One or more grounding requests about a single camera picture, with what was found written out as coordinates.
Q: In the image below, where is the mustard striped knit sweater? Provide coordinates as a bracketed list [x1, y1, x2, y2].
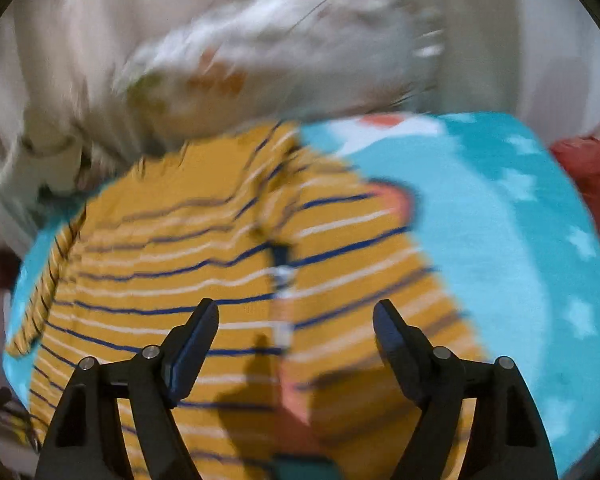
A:
[6, 124, 482, 479]

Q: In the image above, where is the turquoise cartoon fleece blanket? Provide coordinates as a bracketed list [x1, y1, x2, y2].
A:
[3, 113, 600, 479]

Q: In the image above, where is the small cream black-trimmed pillow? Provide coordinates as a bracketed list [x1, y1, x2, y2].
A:
[0, 107, 112, 208]

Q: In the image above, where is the beige embroidered curtain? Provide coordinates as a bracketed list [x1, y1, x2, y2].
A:
[0, 0, 520, 252]

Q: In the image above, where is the white leaf-print pillow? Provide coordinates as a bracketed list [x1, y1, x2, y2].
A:
[114, 0, 444, 142]

